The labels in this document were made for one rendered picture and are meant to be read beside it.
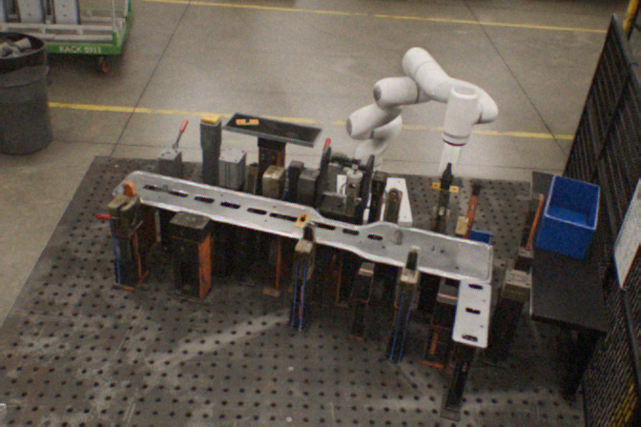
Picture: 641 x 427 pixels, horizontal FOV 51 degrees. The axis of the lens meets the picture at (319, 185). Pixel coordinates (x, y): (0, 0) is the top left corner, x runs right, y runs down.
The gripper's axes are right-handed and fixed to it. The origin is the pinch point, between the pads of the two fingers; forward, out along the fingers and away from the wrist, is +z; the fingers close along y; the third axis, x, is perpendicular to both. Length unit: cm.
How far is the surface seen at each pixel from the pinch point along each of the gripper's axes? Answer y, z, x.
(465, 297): 21.3, 27.3, 13.0
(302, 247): 20, 23, -40
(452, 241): -7.2, 27.4, 6.4
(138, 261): 18, 48, -101
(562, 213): -35, 24, 44
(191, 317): 29, 58, -76
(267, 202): -7, 28, -61
